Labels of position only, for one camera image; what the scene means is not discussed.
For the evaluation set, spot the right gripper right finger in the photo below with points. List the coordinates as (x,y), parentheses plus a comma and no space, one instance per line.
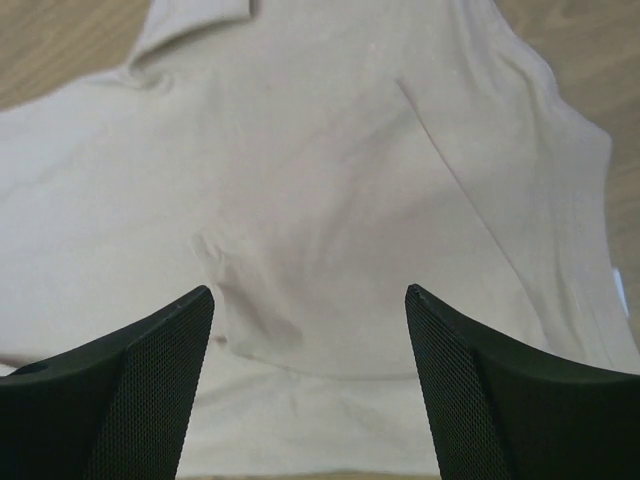
(501,409)

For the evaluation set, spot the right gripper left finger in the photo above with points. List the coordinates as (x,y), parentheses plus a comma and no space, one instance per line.
(117,407)

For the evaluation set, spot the beige t shirt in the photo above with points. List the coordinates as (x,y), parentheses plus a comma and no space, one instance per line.
(308,161)

